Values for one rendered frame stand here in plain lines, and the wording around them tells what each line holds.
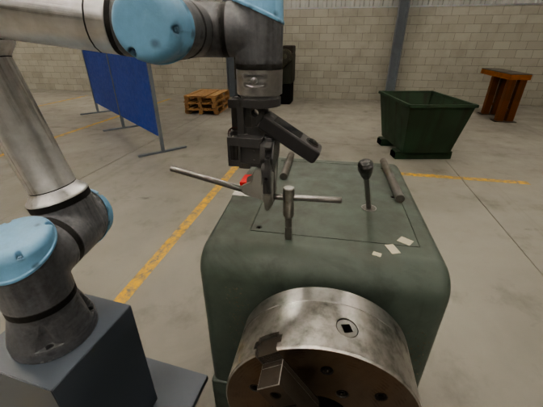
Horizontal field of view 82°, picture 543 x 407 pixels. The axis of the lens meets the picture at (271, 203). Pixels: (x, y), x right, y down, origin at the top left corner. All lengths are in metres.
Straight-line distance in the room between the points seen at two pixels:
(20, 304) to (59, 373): 0.14
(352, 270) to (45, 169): 0.60
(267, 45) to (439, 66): 10.20
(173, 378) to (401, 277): 0.72
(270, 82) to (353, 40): 9.79
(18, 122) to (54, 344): 0.40
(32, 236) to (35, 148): 0.16
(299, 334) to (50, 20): 0.50
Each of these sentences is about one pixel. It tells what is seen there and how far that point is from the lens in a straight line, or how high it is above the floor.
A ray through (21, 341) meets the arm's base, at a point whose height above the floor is 1.15.
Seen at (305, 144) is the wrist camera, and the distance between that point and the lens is 0.52.
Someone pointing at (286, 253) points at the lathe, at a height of 1.25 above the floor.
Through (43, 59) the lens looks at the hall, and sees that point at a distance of 14.68.
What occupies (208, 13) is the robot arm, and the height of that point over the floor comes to 1.65.
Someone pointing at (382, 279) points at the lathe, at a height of 1.23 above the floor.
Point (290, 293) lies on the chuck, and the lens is 0.57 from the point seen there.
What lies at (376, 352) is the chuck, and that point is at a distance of 0.52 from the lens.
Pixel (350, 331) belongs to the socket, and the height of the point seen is 1.23.
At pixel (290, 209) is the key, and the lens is 0.60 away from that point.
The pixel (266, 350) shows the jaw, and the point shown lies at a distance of 0.52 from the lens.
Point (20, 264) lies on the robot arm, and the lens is 0.64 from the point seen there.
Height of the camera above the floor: 1.62
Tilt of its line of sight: 28 degrees down
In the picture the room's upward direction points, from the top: straight up
